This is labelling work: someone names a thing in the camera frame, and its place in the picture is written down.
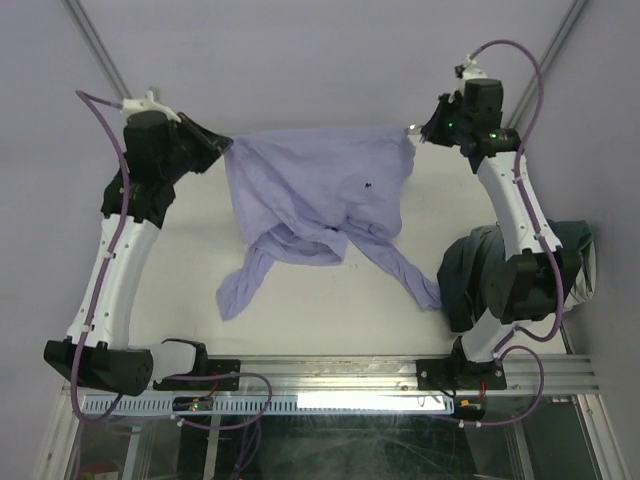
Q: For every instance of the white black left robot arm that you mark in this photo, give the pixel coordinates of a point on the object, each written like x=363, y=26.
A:
x=96, y=352

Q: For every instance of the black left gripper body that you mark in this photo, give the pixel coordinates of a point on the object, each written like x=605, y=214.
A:
x=174, y=166

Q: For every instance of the aluminium left frame post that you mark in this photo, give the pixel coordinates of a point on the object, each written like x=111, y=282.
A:
x=89, y=33

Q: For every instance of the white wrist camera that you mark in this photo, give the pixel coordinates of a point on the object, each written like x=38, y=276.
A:
x=149, y=102
x=467, y=71

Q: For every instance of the aluminium right frame post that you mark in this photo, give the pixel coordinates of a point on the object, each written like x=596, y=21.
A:
x=560, y=38

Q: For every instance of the white slotted cable duct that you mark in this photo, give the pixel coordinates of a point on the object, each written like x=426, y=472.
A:
x=153, y=405

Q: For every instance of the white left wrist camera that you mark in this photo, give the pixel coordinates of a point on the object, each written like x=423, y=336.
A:
x=149, y=102

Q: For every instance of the aluminium mounting rail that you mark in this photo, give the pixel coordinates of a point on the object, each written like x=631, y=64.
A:
x=558, y=375

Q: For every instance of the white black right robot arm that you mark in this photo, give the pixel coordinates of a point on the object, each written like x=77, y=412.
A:
x=526, y=294

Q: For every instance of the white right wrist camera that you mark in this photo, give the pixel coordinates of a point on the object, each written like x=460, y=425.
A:
x=467, y=71

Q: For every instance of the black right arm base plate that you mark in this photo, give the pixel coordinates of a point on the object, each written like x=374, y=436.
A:
x=444, y=374

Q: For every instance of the dark green grey jacket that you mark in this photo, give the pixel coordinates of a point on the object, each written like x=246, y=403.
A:
x=467, y=263

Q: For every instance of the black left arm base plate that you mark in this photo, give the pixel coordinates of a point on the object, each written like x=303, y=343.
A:
x=213, y=372

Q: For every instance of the aluminium frame post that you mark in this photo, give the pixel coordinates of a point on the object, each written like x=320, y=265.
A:
x=89, y=33
x=560, y=38

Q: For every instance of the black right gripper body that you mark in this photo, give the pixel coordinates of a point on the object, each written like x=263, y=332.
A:
x=447, y=127

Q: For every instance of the lilac purple jacket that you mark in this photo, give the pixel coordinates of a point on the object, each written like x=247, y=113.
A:
x=302, y=196

